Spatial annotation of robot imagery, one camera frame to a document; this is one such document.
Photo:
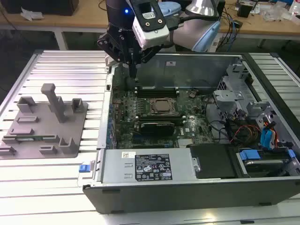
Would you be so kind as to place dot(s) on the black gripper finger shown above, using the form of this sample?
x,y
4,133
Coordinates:
x,y
150,52
109,44

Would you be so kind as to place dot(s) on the green RAM stick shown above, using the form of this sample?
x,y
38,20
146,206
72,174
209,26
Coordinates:
x,y
30,138

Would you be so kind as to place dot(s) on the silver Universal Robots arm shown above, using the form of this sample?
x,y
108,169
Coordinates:
x,y
187,32

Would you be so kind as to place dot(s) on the black RAM slot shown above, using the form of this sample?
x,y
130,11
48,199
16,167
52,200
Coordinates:
x,y
155,93
155,88

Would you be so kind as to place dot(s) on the grey case corner latch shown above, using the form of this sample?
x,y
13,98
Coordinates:
x,y
109,61

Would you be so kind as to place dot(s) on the wooden desk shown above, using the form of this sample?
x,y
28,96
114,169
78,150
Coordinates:
x,y
82,21

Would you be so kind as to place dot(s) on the silver CPU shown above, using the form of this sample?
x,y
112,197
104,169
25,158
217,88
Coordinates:
x,y
162,106

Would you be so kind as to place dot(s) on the round coin battery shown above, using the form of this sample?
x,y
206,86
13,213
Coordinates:
x,y
192,95

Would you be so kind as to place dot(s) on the black graphics card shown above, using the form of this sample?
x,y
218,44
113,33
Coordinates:
x,y
157,128

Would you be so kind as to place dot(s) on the large black box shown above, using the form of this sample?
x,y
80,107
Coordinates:
x,y
39,5

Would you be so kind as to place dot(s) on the green motherboard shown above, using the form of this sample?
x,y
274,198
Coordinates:
x,y
194,122

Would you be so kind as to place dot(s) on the crumpled white paper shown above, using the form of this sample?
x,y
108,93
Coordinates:
x,y
30,14

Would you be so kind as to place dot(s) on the grey metal drive cage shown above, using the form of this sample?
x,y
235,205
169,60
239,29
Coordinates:
x,y
234,93

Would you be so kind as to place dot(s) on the silver finned heat sink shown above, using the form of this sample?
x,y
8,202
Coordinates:
x,y
185,143

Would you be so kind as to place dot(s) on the small black box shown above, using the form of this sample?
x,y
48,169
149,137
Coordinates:
x,y
245,10

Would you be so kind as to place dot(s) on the grey parts rack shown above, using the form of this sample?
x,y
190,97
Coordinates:
x,y
47,131

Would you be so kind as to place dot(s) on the silver power supply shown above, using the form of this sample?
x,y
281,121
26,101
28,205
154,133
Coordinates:
x,y
114,166

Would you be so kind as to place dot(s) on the blue case latch clip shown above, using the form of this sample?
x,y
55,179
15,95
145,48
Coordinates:
x,y
84,168

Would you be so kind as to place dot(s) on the clear plastic bags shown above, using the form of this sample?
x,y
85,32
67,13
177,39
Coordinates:
x,y
279,12

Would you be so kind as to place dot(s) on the blue disk carrier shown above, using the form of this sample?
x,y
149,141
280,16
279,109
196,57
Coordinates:
x,y
249,155

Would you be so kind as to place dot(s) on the black open PC case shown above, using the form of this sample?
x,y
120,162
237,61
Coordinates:
x,y
187,199

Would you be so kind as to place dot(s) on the black hard disk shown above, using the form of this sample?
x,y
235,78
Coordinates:
x,y
262,167

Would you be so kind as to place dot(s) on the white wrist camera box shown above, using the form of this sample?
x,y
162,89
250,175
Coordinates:
x,y
150,28

